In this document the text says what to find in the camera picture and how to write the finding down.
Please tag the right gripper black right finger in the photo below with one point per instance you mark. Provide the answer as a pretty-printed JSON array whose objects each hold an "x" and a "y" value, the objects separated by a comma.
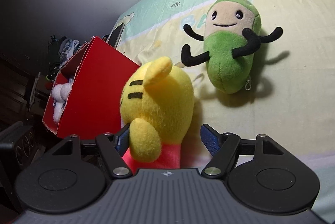
[{"x": 225, "y": 150}]

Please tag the yellow tiger plush pink shirt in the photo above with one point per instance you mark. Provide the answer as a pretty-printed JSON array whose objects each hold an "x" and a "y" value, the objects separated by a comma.
[{"x": 157, "y": 102}]

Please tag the black smartphone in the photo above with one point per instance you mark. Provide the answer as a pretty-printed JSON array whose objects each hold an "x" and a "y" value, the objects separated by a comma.
[{"x": 115, "y": 36}]

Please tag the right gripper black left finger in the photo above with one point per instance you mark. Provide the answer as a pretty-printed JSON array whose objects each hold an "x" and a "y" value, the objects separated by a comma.
[{"x": 106, "y": 152}]

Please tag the black speaker device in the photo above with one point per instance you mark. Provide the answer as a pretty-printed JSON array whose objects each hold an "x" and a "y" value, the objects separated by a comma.
[{"x": 17, "y": 144}]

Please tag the cartoon print bed sheet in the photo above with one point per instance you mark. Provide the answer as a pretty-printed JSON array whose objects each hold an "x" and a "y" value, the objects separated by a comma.
[{"x": 285, "y": 89}]

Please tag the pile of folded clothes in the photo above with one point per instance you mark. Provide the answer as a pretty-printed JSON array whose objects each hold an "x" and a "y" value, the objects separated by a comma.
[{"x": 60, "y": 51}]

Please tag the green bean plush toy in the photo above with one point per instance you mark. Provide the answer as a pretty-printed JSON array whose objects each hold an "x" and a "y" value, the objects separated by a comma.
[{"x": 232, "y": 35}]

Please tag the red cardboard box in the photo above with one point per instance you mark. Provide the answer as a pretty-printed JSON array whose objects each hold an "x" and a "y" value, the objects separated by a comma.
[{"x": 99, "y": 73}]

